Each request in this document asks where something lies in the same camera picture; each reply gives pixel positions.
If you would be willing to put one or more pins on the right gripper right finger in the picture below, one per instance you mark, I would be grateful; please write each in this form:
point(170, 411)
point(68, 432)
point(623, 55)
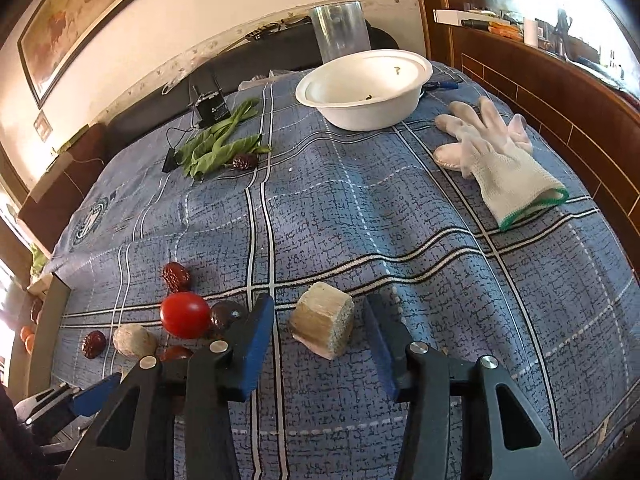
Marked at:
point(502, 435)

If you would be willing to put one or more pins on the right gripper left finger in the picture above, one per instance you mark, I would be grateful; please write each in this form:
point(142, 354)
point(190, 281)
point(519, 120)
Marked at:
point(133, 435)

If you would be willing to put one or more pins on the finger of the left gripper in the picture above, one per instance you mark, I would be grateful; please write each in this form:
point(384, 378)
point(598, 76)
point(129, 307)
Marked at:
point(91, 400)

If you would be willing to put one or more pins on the glossy dark red fruit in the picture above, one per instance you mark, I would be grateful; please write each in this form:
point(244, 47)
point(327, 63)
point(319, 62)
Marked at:
point(174, 353)

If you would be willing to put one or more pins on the red tomato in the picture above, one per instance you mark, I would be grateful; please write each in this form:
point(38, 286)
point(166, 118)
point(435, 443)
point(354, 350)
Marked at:
point(185, 315)

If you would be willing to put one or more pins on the dark plum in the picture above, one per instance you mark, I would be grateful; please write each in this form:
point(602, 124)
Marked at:
point(222, 315)

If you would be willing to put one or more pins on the small orange mandarin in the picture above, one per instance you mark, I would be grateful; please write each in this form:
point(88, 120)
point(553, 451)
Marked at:
point(26, 332)

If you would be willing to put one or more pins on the cardboard box tray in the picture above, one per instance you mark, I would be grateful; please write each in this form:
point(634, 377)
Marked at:
point(41, 306)

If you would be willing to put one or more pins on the small red date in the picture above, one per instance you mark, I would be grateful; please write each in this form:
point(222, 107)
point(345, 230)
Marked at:
point(176, 277)

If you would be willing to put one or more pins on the brown armchair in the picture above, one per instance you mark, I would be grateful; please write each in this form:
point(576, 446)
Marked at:
point(62, 188)

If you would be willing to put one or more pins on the blue plaid tablecloth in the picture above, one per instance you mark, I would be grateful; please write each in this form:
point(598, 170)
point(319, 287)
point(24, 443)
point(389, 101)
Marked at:
point(554, 298)

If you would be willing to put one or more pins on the small black adapter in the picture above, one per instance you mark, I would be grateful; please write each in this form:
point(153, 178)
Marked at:
point(171, 162)

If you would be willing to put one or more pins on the far dark red date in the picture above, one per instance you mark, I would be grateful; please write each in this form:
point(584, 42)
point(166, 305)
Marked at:
point(245, 161)

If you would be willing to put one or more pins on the white work glove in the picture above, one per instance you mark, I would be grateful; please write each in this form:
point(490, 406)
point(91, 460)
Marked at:
point(499, 156)

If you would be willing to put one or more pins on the green leafy vegetable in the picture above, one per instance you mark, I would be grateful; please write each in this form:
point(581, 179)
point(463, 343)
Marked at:
point(212, 148)

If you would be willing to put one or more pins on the black device with antenna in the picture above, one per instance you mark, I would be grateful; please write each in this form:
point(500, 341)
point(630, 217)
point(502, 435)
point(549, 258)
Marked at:
point(210, 104)

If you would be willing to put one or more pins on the wooden sideboard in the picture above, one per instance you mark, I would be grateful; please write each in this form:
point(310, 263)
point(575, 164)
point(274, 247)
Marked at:
point(592, 127)

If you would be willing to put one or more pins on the blue pen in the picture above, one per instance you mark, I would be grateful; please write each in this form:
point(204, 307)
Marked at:
point(444, 85)

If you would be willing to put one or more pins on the white bowl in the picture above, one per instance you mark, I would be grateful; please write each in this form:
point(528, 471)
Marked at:
point(366, 91)

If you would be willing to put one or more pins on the black leather sofa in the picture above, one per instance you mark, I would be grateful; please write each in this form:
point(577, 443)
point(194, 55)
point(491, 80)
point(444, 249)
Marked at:
point(294, 48)

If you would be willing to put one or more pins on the clear glass jar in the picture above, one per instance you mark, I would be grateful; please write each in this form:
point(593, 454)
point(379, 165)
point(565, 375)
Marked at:
point(340, 29)

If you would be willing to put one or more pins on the framed wall painting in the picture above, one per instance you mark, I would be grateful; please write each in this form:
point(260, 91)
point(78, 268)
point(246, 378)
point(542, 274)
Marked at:
point(55, 34)

